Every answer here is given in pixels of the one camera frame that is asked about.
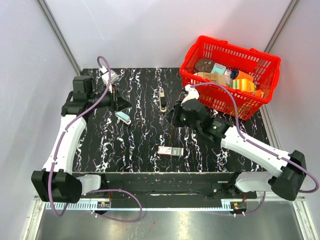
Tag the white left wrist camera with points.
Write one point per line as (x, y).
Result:
(108, 78)

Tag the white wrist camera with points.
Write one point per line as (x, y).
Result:
(108, 78)
(192, 93)

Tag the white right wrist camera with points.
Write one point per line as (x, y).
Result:
(192, 93)

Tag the aluminium frame rail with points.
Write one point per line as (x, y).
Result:
(104, 200)

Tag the yellow orange box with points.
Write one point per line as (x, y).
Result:
(244, 85)

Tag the orange bottle blue cap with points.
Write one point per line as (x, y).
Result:
(238, 74)

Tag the brown cardboard box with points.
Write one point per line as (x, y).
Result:
(213, 77)

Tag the light blue stapler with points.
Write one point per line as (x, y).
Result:
(123, 117)

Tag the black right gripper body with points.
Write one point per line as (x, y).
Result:
(179, 117)

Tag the red white staple box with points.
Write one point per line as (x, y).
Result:
(170, 151)

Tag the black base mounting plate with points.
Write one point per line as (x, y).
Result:
(173, 190)

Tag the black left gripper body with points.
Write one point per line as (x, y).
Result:
(109, 100)

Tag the red plastic shopping basket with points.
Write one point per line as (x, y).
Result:
(264, 67)

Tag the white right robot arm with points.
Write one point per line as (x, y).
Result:
(284, 172)

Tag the beige and black stapler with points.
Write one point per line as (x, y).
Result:
(162, 100)

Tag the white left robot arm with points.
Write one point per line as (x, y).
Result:
(67, 140)

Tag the teal small box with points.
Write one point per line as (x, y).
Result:
(218, 69)

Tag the brown round pouch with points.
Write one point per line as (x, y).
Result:
(204, 65)

